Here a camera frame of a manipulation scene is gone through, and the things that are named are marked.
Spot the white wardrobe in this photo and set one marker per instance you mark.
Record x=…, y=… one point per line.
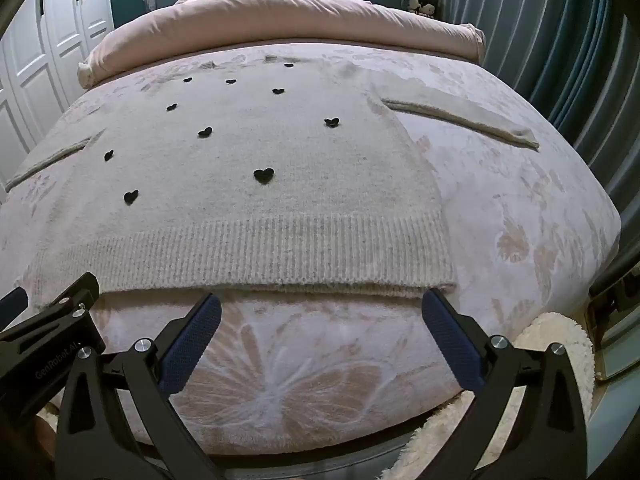
x=45, y=60

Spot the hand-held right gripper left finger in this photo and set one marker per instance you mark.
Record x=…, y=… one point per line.
x=194, y=342

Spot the pink floral bed blanket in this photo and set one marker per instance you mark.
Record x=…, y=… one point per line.
x=310, y=360

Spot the cream fluffy rug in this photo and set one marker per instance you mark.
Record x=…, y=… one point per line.
x=565, y=340

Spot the small bedside figurines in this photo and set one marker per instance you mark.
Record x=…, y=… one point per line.
x=419, y=4

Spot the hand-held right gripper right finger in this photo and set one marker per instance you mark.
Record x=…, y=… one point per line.
x=451, y=342

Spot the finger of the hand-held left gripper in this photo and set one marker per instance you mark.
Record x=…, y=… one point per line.
x=11, y=301
x=67, y=292

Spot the beige sweater with black hearts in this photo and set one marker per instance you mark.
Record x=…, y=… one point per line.
x=280, y=185

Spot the grey box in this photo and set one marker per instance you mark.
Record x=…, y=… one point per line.
x=617, y=330

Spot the grey-blue curtain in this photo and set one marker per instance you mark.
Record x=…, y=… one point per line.
x=540, y=35

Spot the pink duvet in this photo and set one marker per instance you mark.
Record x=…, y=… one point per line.
x=280, y=15

